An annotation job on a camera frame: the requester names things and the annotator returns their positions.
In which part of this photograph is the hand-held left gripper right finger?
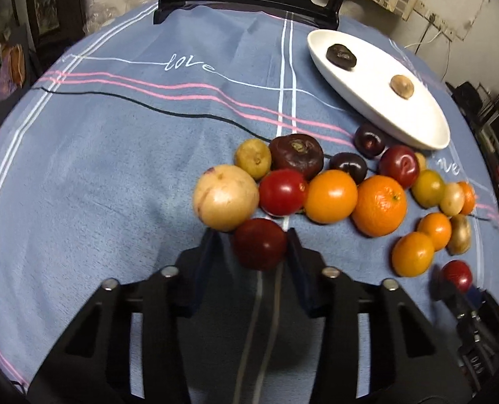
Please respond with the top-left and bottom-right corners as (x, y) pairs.
(287, 227), (473, 404)

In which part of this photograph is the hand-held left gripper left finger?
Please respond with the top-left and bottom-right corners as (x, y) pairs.
(26, 228), (225, 404)

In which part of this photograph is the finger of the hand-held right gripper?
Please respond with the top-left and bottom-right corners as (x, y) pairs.
(432, 267), (461, 306)

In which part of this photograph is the small red fruit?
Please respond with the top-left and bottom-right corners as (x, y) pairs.
(441, 260), (473, 294)

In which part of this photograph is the small orange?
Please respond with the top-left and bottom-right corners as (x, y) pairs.
(417, 212), (453, 252)
(391, 231), (435, 278)

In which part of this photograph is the dark red plum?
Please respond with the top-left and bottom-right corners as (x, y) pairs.
(232, 218), (288, 272)

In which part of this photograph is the yellow-brown oval fruit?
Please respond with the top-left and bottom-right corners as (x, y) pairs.
(446, 214), (472, 256)

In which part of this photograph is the large pale yellow fruit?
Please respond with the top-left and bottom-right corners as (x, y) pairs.
(193, 165), (261, 232)

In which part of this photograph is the large orange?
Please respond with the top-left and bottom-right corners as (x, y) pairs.
(303, 170), (359, 225)

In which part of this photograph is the red tomato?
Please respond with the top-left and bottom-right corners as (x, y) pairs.
(258, 169), (309, 216)

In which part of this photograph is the small pale yellow fruit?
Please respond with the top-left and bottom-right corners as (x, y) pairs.
(439, 182), (466, 216)

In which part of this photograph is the tiny orange fruit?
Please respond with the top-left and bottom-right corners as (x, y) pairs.
(459, 181), (477, 215)

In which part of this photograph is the large orange mandarin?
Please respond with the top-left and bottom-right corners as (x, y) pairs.
(351, 175), (408, 237)

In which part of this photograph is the white oval plate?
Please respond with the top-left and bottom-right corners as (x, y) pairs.
(307, 29), (451, 151)

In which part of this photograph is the green-yellow round fruit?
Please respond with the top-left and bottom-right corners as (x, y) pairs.
(410, 169), (446, 208)

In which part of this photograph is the dark purple plum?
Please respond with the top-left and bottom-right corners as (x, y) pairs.
(354, 123), (387, 158)
(329, 152), (369, 184)

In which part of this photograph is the dark maroon mangosteen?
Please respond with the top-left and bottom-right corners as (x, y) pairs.
(269, 134), (325, 179)

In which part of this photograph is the blue striped tablecloth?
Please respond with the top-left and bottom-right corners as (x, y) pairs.
(0, 0), (499, 404)

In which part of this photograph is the black cabinet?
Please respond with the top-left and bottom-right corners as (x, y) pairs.
(445, 76), (499, 186)

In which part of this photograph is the tan round fruit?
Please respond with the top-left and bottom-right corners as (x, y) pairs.
(390, 75), (415, 101)

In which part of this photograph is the dark brown fruit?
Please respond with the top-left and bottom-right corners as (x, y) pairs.
(326, 44), (357, 71)

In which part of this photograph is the colourful cloth bundle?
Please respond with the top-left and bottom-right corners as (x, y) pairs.
(0, 43), (27, 91)

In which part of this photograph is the dark framed picture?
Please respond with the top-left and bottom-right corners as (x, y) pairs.
(26, 0), (85, 46)

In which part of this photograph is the white power cable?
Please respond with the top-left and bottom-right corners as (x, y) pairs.
(403, 19), (454, 53)

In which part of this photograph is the white wall socket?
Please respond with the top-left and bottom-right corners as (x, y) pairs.
(414, 2), (446, 28)

